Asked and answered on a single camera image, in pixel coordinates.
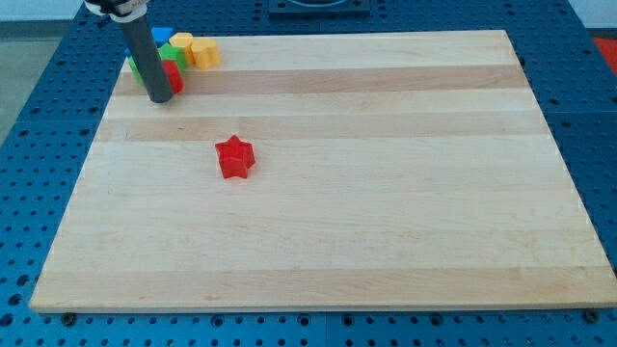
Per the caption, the yellow hexagon block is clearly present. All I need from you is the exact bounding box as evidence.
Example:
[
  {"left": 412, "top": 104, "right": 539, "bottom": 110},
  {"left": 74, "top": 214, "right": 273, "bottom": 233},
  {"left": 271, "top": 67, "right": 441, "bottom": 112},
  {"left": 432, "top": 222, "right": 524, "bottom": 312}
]
[{"left": 169, "top": 32, "right": 195, "bottom": 66}]

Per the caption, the red block behind rod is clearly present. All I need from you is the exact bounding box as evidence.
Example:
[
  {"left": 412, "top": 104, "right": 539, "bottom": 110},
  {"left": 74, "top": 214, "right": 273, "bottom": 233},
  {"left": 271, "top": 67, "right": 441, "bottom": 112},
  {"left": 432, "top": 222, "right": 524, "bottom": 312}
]
[{"left": 162, "top": 60, "right": 184, "bottom": 94}]

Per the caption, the wooden board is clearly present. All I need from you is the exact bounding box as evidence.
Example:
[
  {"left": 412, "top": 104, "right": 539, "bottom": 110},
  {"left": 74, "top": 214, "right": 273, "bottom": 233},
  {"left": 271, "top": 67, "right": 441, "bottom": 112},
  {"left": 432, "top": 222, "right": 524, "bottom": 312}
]
[{"left": 30, "top": 30, "right": 616, "bottom": 313}]

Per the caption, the white rod collar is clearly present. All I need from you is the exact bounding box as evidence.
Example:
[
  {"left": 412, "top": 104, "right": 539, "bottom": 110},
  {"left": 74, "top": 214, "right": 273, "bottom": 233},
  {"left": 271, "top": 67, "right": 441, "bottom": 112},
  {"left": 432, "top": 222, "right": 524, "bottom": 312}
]
[{"left": 84, "top": 0, "right": 149, "bottom": 23}]

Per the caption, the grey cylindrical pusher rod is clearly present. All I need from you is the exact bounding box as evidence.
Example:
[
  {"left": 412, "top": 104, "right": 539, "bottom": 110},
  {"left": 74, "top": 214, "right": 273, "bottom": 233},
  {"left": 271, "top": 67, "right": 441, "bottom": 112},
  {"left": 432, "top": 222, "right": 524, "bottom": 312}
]
[{"left": 119, "top": 15, "right": 174, "bottom": 103}]

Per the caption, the red star block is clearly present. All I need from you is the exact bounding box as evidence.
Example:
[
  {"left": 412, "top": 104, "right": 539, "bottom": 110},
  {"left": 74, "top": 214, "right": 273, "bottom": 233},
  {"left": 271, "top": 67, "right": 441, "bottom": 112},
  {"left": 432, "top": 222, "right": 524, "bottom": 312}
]
[{"left": 215, "top": 135, "right": 255, "bottom": 179}]

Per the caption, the red object at right edge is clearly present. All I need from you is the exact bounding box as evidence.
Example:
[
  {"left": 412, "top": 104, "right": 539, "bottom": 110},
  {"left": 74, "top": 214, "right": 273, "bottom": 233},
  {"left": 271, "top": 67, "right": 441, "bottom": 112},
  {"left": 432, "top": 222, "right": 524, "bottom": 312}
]
[{"left": 594, "top": 38, "right": 617, "bottom": 74}]

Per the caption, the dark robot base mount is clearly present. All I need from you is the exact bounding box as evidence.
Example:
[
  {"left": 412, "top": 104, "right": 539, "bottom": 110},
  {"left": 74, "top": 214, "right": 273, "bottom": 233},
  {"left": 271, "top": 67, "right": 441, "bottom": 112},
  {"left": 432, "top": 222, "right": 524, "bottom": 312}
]
[{"left": 267, "top": 0, "right": 372, "bottom": 18}]

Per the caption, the yellow heart block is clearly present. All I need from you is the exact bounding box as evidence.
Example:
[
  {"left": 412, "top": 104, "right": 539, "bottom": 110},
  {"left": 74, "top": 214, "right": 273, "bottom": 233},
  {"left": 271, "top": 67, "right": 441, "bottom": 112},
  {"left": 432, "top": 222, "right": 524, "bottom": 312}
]
[{"left": 191, "top": 37, "right": 221, "bottom": 69}]

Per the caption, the blue block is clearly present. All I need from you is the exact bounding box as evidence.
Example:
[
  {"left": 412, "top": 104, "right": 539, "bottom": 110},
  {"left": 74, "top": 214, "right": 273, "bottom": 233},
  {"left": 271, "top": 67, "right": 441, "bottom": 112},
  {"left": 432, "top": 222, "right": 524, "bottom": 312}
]
[{"left": 122, "top": 25, "right": 174, "bottom": 58}]

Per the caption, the green star block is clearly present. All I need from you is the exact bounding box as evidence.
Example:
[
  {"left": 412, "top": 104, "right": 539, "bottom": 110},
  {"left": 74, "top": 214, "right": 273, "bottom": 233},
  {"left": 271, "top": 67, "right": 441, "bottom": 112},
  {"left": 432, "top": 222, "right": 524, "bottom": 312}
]
[{"left": 158, "top": 43, "right": 188, "bottom": 75}]

